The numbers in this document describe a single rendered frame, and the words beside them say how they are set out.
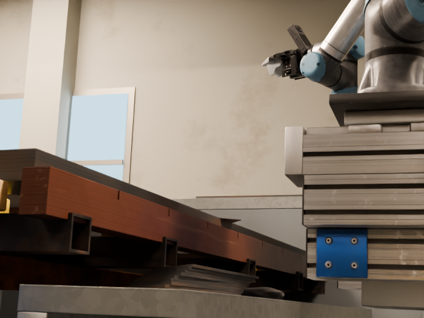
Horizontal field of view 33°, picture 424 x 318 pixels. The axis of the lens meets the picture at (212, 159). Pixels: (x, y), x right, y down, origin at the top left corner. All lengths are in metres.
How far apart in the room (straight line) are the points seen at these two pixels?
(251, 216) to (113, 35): 3.31
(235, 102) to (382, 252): 3.86
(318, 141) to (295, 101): 3.70
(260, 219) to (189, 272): 1.53
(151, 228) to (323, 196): 0.32
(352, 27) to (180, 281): 1.22
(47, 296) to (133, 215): 0.30
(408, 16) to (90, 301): 0.74
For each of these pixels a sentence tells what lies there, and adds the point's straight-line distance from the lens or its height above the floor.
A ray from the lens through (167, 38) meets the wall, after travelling 5.43.
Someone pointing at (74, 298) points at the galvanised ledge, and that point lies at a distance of 0.83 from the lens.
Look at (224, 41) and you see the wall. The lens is 5.28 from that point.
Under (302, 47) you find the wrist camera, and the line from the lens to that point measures 2.27.
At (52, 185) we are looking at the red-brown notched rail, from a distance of 0.92.
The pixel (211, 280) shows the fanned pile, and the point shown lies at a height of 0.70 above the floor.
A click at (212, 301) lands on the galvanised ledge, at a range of 0.86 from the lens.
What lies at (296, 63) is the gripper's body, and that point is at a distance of 2.28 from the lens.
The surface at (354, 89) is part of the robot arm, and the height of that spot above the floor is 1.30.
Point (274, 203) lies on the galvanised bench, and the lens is 2.49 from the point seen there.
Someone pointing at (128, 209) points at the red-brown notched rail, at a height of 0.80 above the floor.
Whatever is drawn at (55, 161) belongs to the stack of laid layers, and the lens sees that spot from 1.01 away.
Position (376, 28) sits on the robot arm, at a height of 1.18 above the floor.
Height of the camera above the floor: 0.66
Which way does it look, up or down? 12 degrees up
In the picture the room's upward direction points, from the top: 2 degrees clockwise
